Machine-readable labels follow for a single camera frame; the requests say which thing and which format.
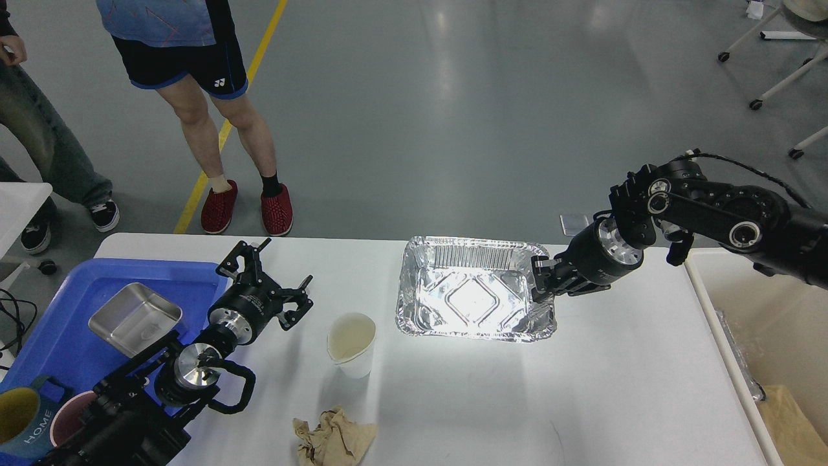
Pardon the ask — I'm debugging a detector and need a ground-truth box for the white side table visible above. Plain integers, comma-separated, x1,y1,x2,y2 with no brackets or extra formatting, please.
1,182,58,289

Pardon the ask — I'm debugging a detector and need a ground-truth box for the pink HOME mug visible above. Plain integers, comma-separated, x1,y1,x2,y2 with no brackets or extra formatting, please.
49,390,97,448

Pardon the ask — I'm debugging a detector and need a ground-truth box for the aluminium foil tray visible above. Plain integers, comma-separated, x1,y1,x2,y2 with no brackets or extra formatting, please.
395,236,557,343

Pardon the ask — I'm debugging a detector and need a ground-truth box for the person in blue shirt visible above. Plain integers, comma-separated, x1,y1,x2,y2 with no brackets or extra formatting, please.
96,1,294,236

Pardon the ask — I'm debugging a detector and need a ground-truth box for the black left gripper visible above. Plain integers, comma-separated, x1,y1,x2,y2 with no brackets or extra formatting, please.
207,237,314,345

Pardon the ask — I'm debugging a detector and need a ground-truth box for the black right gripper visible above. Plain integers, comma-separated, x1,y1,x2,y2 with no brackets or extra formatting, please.
530,216,644,304

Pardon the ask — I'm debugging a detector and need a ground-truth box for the white paper cup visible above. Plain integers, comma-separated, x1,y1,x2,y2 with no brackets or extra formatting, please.
327,313,376,379

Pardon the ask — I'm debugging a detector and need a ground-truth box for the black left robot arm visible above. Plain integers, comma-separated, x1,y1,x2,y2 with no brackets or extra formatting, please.
36,241,313,465

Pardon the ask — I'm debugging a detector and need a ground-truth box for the crumpled brown paper napkin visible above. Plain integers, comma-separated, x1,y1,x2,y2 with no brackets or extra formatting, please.
292,405,378,465

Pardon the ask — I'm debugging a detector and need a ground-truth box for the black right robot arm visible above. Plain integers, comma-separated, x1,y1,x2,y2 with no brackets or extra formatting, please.
530,150,827,303

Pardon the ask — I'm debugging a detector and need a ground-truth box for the stainless steel rectangular tray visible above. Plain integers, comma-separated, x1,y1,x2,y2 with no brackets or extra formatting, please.
87,282,188,358

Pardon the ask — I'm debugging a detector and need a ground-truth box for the blue plastic bin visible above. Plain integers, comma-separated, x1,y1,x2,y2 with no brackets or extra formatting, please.
1,258,228,394

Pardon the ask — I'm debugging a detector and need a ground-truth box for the beige plastic waste bin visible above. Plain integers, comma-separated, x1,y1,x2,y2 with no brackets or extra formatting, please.
685,248,827,465

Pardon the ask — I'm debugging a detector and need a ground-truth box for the blue HOME mug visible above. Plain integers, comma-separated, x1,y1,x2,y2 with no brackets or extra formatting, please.
1,375,75,460

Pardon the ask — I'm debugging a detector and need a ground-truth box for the white rolling chair base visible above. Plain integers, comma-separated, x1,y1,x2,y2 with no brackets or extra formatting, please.
718,0,828,161

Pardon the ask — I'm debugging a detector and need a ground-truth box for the black cable at left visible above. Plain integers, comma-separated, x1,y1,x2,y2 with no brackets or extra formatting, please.
0,288,38,373

